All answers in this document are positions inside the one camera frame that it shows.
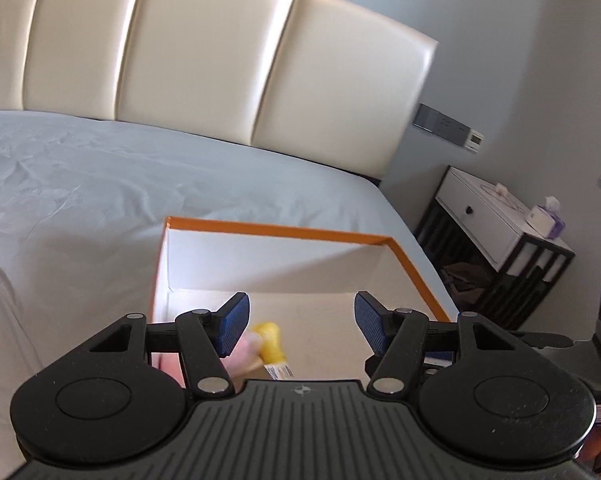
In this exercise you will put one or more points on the orange cardboard box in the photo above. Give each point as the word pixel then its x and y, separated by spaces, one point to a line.
pixel 280 265

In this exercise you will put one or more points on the black and white nightstand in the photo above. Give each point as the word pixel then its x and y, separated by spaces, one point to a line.
pixel 480 220

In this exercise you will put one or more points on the small white item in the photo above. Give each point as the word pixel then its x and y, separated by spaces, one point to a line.
pixel 502 190

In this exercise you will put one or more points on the grey wall switch panel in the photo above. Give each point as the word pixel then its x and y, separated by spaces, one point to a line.
pixel 438 122

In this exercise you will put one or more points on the white wall thermostat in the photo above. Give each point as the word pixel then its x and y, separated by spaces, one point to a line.
pixel 474 140

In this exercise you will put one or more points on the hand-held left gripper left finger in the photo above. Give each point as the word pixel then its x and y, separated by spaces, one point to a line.
pixel 233 322

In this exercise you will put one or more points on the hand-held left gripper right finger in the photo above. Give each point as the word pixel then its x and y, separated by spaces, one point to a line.
pixel 373 322

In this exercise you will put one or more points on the yellow capped bottle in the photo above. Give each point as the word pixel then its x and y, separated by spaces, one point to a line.
pixel 269 342

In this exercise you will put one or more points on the dark cloth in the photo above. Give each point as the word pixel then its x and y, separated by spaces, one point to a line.
pixel 463 277

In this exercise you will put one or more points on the tissue pack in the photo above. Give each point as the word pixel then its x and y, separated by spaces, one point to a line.
pixel 545 219

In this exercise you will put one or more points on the cream padded headboard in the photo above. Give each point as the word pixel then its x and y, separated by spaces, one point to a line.
pixel 205 60

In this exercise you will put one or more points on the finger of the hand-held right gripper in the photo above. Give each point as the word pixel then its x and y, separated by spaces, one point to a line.
pixel 439 358
pixel 540 340

